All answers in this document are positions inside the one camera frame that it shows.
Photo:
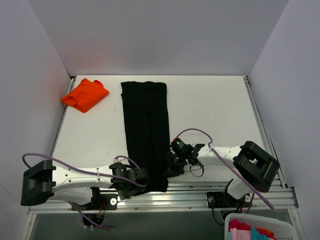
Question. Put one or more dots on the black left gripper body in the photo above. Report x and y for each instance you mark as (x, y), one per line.
(143, 175)

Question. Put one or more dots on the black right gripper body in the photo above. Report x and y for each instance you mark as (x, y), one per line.
(172, 158)

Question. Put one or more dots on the black t shirt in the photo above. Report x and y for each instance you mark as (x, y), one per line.
(147, 133)

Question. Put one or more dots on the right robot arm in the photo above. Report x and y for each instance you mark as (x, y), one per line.
(244, 169)

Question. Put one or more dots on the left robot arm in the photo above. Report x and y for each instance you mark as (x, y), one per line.
(46, 181)

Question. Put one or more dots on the white laundry basket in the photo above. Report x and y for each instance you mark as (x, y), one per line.
(281, 229)

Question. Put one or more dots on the pink garment in basket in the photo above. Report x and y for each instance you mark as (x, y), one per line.
(238, 230)

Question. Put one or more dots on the orange folded t shirt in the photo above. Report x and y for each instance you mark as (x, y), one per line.
(86, 95)

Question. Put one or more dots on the teal garment in basket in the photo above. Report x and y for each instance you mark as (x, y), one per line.
(255, 235)

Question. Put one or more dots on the orange garment in basket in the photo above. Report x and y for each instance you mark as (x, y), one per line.
(266, 232)

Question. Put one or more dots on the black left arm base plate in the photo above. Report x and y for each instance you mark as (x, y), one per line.
(107, 201)

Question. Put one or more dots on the aluminium frame rail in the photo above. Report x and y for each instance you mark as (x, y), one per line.
(179, 197)

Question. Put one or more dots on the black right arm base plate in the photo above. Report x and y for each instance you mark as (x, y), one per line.
(222, 200)

